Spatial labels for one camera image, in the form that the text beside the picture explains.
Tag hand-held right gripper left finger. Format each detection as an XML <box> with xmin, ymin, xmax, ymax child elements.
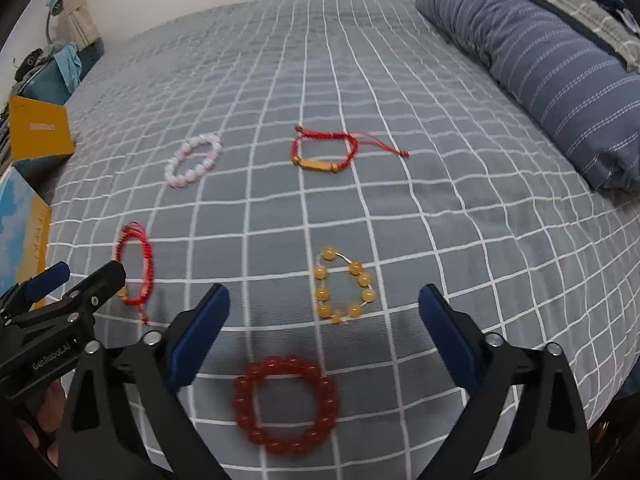
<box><xmin>59</xmin><ymin>284</ymin><xmax>231</xmax><ymax>480</ymax></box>

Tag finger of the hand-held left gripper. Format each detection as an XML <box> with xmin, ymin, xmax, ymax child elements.
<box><xmin>7</xmin><ymin>260</ymin><xmax>127</xmax><ymax>342</ymax></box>
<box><xmin>0</xmin><ymin>261</ymin><xmax>72</xmax><ymax>322</ymax></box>

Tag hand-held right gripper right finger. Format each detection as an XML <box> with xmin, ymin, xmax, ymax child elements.
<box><xmin>418</xmin><ymin>284</ymin><xmax>593</xmax><ymax>480</ymax></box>

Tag thin red cord bracelet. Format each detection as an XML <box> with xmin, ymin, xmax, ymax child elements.
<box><xmin>115</xmin><ymin>221</ymin><xmax>155</xmax><ymax>325</ymax></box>

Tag blue and yellow cardboard box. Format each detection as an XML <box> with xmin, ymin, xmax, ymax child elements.
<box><xmin>0</xmin><ymin>95</ymin><xmax>77</xmax><ymax>311</ymax></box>

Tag red bead bracelet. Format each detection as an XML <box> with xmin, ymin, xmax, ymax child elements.
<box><xmin>231</xmin><ymin>355</ymin><xmax>338</xmax><ymax>456</ymax></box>

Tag white bead bracelet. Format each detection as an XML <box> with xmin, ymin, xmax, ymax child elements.
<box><xmin>163</xmin><ymin>132</ymin><xmax>223</xmax><ymax>189</ymax></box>

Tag yellow bead bracelet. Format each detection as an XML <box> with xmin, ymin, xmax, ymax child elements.
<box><xmin>313</xmin><ymin>245</ymin><xmax>378</xmax><ymax>325</ymax></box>

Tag red cord gold tube bracelet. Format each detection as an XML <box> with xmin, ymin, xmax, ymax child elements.
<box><xmin>291</xmin><ymin>125</ymin><xmax>411</xmax><ymax>175</ymax></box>

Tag person's left hand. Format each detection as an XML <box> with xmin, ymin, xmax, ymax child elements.
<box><xmin>31</xmin><ymin>379</ymin><xmax>69</xmax><ymax>467</ymax></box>

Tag grey checked bed sheet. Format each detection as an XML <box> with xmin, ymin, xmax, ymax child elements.
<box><xmin>37</xmin><ymin>0</ymin><xmax>640</xmax><ymax>480</ymax></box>

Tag teal suitcase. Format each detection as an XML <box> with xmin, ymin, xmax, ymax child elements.
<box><xmin>17</xmin><ymin>45</ymin><xmax>105</xmax><ymax>107</ymax></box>

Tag teal cloth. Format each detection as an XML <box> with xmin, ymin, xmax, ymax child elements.
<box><xmin>54</xmin><ymin>43</ymin><xmax>84</xmax><ymax>89</ymax></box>

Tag black headphones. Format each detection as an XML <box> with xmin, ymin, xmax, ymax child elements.
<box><xmin>14</xmin><ymin>48</ymin><xmax>47</xmax><ymax>82</ymax></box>

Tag blue desk lamp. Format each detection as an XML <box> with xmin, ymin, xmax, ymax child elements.
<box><xmin>45</xmin><ymin>0</ymin><xmax>64</xmax><ymax>45</ymax></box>

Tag beige curtain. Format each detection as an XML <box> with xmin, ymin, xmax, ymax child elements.
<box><xmin>52</xmin><ymin>0</ymin><xmax>102</xmax><ymax>47</ymax></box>

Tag blue striped pillow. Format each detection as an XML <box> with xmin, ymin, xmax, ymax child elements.
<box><xmin>415</xmin><ymin>0</ymin><xmax>640</xmax><ymax>192</ymax></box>

